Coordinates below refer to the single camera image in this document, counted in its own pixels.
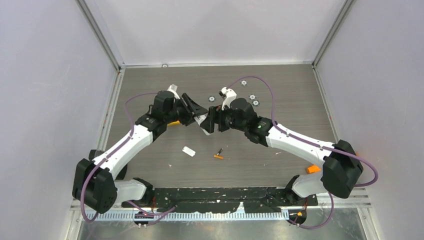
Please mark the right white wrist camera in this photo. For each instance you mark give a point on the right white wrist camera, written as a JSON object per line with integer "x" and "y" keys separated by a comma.
{"x": 228, "y": 95}

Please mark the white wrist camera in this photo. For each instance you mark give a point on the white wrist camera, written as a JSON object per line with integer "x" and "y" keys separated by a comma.
{"x": 228, "y": 95}
{"x": 173, "y": 89}

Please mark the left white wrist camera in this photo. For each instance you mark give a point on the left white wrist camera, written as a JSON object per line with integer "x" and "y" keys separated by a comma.
{"x": 173, "y": 89}

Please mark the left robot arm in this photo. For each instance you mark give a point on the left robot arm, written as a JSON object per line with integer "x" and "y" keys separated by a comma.
{"x": 96, "y": 183}

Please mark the yellow plastic triangle frame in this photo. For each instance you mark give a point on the yellow plastic triangle frame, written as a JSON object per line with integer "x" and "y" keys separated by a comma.
{"x": 174, "y": 123}

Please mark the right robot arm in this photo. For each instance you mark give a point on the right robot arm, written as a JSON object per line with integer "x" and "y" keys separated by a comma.
{"x": 339, "y": 169}

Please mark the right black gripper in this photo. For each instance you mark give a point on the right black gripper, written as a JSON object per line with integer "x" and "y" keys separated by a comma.
{"x": 208, "y": 124}

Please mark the white battery cover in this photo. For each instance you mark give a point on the white battery cover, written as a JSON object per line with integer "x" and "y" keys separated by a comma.
{"x": 190, "y": 152}

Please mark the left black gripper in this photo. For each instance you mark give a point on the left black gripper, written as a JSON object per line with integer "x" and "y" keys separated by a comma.
{"x": 194, "y": 110}

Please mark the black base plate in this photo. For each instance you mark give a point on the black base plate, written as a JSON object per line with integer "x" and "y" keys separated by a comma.
{"x": 221, "y": 200}

